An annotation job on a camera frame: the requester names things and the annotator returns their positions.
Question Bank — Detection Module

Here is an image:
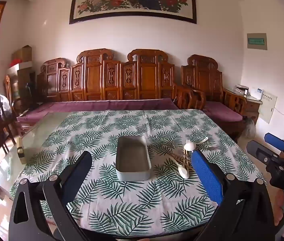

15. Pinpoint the grey metal tray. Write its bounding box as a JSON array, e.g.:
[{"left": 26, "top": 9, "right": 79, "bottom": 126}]
[{"left": 115, "top": 136, "right": 152, "bottom": 181}]

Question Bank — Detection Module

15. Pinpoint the grey fluffy duster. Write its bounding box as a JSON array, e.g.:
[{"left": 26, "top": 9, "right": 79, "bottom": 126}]
[{"left": 242, "top": 118, "right": 257, "bottom": 139}]

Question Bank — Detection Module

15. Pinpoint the grey wall box green label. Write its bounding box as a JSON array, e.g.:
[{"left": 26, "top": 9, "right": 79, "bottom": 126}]
[{"left": 247, "top": 33, "right": 268, "bottom": 51}]

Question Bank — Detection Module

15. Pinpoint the wooden block with black band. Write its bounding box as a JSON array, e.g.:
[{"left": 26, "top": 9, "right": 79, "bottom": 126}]
[{"left": 17, "top": 137, "right": 26, "bottom": 165}]

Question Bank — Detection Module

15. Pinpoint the carved wooden sofa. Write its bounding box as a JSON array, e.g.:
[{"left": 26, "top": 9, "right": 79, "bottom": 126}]
[{"left": 37, "top": 48, "right": 180, "bottom": 111}]

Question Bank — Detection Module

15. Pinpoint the white desk device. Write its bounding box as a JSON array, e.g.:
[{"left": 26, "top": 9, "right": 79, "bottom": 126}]
[{"left": 234, "top": 85, "right": 250, "bottom": 95}]

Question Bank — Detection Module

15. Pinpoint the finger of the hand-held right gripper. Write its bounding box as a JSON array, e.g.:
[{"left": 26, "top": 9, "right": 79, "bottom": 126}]
[
  {"left": 247, "top": 141, "right": 284, "bottom": 166},
  {"left": 264, "top": 133, "right": 284, "bottom": 159}
]

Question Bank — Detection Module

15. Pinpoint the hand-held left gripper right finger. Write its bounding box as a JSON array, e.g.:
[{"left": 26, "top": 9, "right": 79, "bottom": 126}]
[{"left": 191, "top": 150, "right": 275, "bottom": 241}]

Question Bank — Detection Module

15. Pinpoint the white wall panel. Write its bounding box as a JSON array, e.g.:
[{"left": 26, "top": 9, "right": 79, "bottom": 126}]
[{"left": 258, "top": 92, "right": 278, "bottom": 124}]

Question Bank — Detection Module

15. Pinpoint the brown cardboard box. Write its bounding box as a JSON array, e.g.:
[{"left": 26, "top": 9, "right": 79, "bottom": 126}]
[{"left": 12, "top": 46, "right": 32, "bottom": 63}]

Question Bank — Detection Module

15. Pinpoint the purple armchair cushion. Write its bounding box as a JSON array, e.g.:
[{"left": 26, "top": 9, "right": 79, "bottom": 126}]
[{"left": 202, "top": 101, "right": 244, "bottom": 122}]

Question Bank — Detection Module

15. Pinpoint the white box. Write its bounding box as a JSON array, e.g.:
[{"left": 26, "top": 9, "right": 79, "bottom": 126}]
[{"left": 8, "top": 61, "right": 33, "bottom": 75}]

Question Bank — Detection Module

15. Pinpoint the white device with screen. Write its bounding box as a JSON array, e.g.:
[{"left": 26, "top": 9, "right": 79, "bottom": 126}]
[{"left": 250, "top": 88, "right": 264, "bottom": 101}]

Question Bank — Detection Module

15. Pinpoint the leaf-printed tablecloth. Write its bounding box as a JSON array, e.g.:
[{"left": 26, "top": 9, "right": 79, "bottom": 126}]
[{"left": 9, "top": 109, "right": 268, "bottom": 239}]

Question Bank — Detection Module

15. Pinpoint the carved wooden armchair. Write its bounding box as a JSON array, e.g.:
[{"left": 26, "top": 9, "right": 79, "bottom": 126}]
[{"left": 181, "top": 54, "right": 248, "bottom": 141}]

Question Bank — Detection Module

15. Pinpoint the wooden side table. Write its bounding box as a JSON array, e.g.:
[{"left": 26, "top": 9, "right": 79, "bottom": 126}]
[{"left": 226, "top": 88, "right": 263, "bottom": 125}]

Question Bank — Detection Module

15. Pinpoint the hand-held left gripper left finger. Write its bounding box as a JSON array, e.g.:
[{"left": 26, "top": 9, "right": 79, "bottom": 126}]
[{"left": 9, "top": 151, "right": 93, "bottom": 241}]

